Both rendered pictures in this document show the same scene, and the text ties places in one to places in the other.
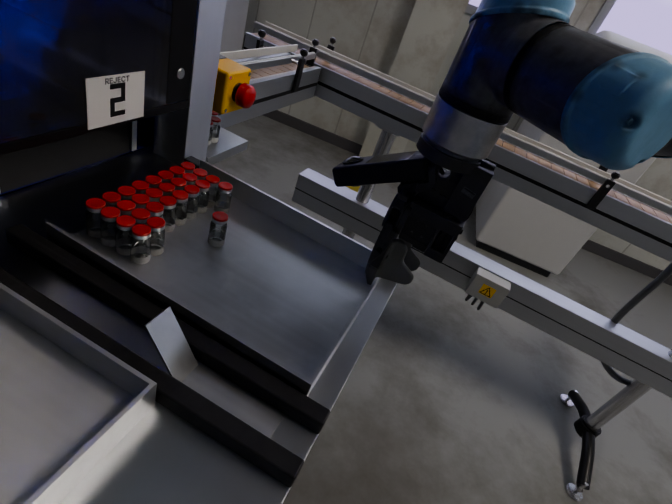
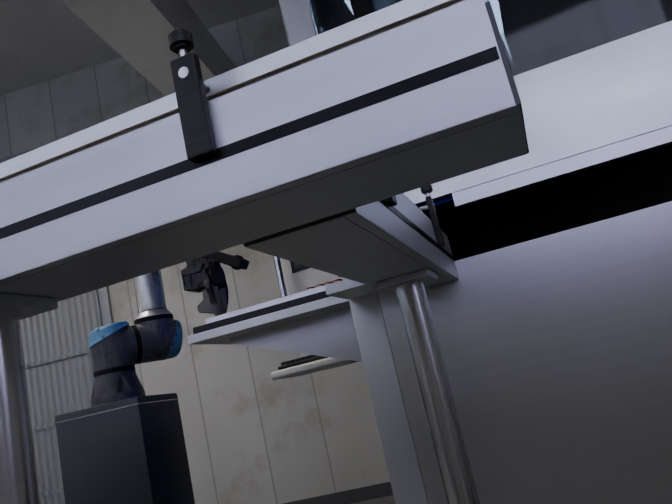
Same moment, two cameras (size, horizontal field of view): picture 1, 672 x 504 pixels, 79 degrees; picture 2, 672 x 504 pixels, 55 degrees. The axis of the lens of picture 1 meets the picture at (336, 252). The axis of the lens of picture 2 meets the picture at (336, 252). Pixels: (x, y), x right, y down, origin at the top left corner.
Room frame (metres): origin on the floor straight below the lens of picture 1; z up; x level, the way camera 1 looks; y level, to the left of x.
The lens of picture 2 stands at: (1.96, 0.40, 0.68)
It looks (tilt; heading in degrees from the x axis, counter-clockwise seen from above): 12 degrees up; 186
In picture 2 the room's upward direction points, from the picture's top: 13 degrees counter-clockwise
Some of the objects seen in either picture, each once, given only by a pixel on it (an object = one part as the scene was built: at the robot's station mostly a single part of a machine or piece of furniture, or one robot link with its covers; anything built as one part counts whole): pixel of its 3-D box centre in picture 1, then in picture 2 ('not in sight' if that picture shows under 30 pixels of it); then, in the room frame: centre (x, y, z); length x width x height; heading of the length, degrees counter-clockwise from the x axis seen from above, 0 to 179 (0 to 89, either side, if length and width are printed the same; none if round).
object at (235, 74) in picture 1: (221, 84); not in sight; (0.70, 0.29, 0.99); 0.08 x 0.07 x 0.07; 79
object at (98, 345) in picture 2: not in sight; (113, 346); (0.17, -0.48, 0.96); 0.13 x 0.12 x 0.14; 131
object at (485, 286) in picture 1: (487, 287); not in sight; (1.19, -0.53, 0.50); 0.12 x 0.05 x 0.09; 79
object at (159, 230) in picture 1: (155, 236); not in sight; (0.37, 0.21, 0.90); 0.02 x 0.02 x 0.05
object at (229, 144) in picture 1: (199, 138); (369, 283); (0.72, 0.33, 0.87); 0.14 x 0.13 x 0.02; 79
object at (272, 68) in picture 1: (240, 76); (373, 219); (1.01, 0.38, 0.92); 0.69 x 0.15 x 0.16; 169
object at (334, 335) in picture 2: not in sight; (301, 349); (0.49, 0.13, 0.79); 0.34 x 0.03 x 0.13; 79
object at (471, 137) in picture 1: (461, 128); not in sight; (0.45, -0.07, 1.14); 0.08 x 0.08 x 0.05
